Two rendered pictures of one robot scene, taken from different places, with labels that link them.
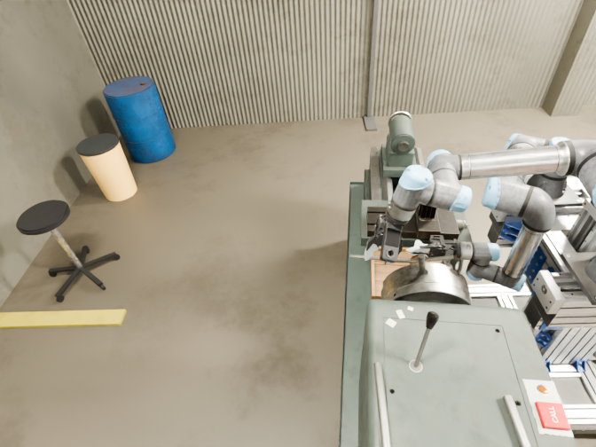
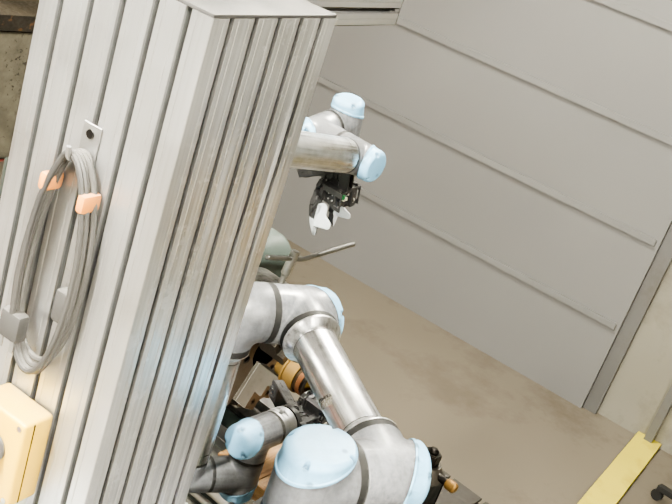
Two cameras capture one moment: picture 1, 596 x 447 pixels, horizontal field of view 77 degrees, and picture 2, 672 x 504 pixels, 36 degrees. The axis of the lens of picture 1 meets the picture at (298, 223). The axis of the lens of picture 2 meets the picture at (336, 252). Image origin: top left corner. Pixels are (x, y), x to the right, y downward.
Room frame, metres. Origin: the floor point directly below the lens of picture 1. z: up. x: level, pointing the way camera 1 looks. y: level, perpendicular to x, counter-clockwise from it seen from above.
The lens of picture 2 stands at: (1.68, -2.41, 2.27)
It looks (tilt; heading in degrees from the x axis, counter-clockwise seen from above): 23 degrees down; 111
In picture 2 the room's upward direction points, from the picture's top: 19 degrees clockwise
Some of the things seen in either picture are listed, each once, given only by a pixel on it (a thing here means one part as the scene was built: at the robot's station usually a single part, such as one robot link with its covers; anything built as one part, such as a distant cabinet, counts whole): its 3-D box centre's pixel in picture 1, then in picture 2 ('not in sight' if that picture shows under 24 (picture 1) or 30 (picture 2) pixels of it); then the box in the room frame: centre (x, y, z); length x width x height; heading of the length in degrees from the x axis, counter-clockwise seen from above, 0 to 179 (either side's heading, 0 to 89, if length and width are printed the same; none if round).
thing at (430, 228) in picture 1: (426, 219); not in sight; (1.30, -0.62, 1.00); 0.20 x 0.10 x 0.05; 169
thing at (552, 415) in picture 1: (552, 416); not in sight; (0.31, -0.58, 1.26); 0.06 x 0.06 x 0.02; 79
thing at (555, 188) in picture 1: (549, 179); not in sight; (1.26, -1.12, 1.21); 0.15 x 0.15 x 0.10
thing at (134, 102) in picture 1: (141, 120); not in sight; (3.88, 1.60, 0.40); 0.53 x 0.53 x 0.80
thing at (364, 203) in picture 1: (411, 223); not in sight; (1.39, -0.59, 0.89); 0.53 x 0.30 x 0.06; 79
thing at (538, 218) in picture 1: (526, 245); (210, 391); (0.93, -0.86, 1.18); 0.12 x 0.11 x 0.49; 143
